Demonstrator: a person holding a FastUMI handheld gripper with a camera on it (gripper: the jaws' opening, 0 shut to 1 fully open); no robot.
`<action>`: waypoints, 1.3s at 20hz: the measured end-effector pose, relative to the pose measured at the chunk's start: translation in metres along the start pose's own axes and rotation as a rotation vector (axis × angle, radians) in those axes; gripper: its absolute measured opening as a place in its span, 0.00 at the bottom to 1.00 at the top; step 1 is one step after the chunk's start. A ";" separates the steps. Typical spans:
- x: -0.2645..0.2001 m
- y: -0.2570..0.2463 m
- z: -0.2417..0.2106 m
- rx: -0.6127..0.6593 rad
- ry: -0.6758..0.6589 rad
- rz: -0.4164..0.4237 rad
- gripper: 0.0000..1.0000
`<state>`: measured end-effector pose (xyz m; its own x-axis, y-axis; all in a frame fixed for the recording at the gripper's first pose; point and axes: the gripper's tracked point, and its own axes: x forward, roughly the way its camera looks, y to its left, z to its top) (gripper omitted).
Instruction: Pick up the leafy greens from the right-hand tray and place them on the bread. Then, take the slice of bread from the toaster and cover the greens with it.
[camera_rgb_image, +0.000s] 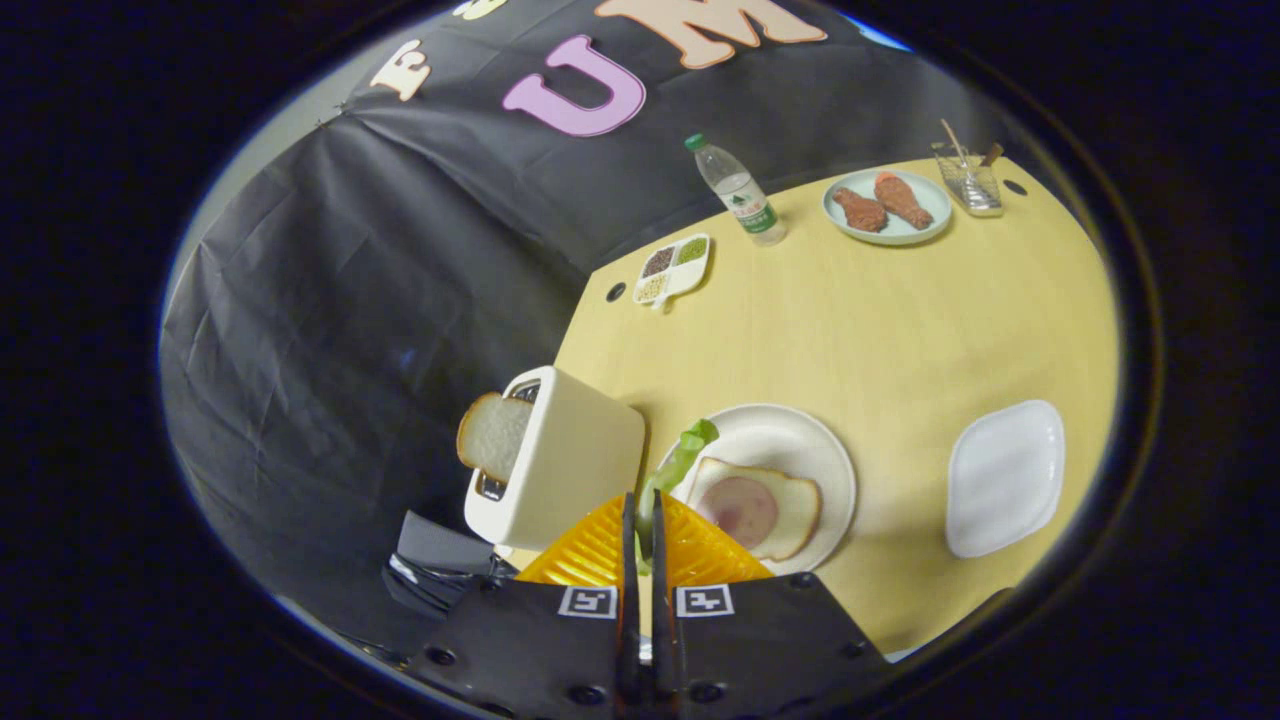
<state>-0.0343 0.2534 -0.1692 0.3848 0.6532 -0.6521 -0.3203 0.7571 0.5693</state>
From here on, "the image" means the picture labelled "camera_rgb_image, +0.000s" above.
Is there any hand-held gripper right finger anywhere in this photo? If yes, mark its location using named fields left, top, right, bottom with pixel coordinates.
left=648, top=488, right=893, bottom=720

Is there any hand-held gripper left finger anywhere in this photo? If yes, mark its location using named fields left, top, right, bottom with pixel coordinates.
left=400, top=490, right=644, bottom=720

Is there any green lettuce leaf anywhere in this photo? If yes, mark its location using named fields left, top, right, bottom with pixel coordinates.
left=634, top=418, right=721, bottom=576

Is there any brown crust bread slice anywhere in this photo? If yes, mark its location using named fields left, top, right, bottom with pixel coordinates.
left=457, top=392, right=536, bottom=486

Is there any pink ham slice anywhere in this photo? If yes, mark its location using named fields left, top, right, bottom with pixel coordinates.
left=700, top=476, right=780, bottom=549

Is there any white bread slice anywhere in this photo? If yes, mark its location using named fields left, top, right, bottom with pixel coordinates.
left=686, top=457, right=823, bottom=563

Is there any cream white toaster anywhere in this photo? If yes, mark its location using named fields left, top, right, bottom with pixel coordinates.
left=463, top=366, right=647, bottom=551

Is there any large white round plate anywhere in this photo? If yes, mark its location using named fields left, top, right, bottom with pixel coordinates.
left=655, top=403, right=858, bottom=578

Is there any white square plate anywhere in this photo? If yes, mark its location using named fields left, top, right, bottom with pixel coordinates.
left=945, top=400, right=1067, bottom=559

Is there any white divided seasoning tray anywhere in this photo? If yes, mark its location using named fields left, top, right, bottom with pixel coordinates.
left=632, top=233, right=712, bottom=313

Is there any black backdrop cloth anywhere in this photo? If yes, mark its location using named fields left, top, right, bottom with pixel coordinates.
left=160, top=0, right=1011, bottom=651

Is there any dark fried chicken drumstick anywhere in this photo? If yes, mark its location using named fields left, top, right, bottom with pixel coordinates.
left=833, top=187, right=889, bottom=234

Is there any clear water bottle green cap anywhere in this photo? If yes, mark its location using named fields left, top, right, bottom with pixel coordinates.
left=684, top=133, right=788, bottom=247

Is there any orange fried chicken drumstick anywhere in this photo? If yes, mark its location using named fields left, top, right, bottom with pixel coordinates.
left=874, top=171, right=935, bottom=231

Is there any light blue round plate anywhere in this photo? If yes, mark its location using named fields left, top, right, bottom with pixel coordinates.
left=822, top=167, right=953, bottom=246

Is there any clear glass cup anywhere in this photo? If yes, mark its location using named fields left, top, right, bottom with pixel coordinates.
left=932, top=140, right=1004, bottom=218

